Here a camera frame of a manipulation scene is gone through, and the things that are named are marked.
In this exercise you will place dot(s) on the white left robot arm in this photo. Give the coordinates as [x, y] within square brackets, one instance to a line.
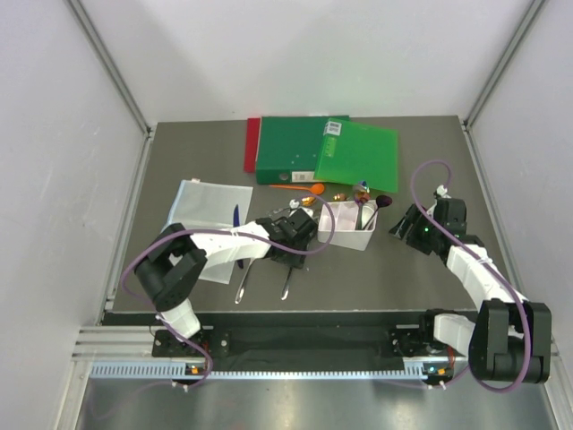
[172, 265]

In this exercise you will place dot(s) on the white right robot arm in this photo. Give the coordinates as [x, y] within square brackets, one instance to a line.
[511, 337]

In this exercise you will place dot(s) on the silver spoon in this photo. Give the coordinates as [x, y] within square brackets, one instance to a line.
[361, 197]

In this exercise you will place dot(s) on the light green plastic folder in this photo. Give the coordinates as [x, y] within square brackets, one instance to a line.
[353, 152]

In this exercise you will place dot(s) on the white ceramic spoon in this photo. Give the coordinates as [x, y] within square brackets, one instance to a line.
[365, 213]

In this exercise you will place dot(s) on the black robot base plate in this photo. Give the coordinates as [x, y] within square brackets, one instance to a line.
[235, 342]

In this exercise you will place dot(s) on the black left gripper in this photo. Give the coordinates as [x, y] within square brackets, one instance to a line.
[295, 261]

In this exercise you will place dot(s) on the black iridescent spoon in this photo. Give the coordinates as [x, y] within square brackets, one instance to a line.
[381, 201]

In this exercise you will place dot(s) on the grey slotted cable duct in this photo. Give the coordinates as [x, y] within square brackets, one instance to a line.
[183, 371]

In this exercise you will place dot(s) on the clear mesh zip pouch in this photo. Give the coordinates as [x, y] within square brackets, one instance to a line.
[204, 205]

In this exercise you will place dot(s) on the dark blue table knife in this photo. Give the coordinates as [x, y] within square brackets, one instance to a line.
[237, 223]

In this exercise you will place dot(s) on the dark green ring binder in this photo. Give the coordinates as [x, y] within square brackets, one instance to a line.
[288, 148]

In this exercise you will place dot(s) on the orange plastic spoon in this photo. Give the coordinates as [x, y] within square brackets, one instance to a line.
[316, 188]

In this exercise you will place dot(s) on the white divided plastic container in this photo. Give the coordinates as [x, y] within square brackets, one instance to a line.
[345, 232]

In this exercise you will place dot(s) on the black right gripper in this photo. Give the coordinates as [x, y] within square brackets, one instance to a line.
[416, 216]

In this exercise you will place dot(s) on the red folder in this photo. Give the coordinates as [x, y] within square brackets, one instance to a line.
[253, 127]

